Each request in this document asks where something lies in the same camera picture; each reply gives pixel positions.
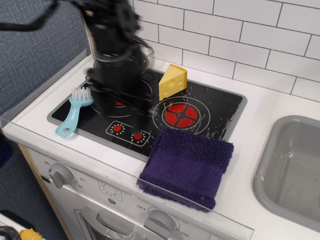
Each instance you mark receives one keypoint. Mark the grey sink basin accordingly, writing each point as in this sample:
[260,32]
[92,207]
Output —
[287,179]

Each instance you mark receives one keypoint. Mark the white toy oven front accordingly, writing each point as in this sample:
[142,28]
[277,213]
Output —
[90,209]

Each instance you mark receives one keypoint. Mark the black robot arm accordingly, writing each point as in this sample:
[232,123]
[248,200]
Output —
[112,24]

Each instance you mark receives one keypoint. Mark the right red stove button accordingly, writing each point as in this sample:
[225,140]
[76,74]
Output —
[137,136]

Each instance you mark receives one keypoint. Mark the light blue dish brush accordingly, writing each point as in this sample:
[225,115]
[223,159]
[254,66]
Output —
[80,97]

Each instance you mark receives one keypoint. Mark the stainless steel bowl pot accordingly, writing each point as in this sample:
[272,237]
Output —
[128,66]

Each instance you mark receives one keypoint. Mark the purple folded towel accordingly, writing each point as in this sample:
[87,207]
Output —
[186,168]

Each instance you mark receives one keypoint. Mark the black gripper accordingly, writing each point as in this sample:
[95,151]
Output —
[121,83]

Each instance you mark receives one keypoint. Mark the left red stove button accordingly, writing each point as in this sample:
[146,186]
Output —
[117,128]

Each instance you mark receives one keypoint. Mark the right grey oven knob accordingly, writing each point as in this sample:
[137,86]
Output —
[160,224]

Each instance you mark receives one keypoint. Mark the yellow cheese wedge toy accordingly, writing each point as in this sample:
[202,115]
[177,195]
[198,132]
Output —
[173,81]

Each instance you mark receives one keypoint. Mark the yellow black object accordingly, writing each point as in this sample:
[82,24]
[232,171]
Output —
[9,233]

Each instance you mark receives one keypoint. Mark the black toy stovetop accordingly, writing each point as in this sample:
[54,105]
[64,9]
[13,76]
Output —
[199,109]

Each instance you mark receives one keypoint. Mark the grey oven knob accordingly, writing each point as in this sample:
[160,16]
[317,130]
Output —
[160,224]
[60,175]

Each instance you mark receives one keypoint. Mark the red stove button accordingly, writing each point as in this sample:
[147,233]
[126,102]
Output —
[137,136]
[117,128]

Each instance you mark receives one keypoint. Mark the left grey oven knob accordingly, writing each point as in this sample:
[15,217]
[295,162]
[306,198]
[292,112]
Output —
[60,175]

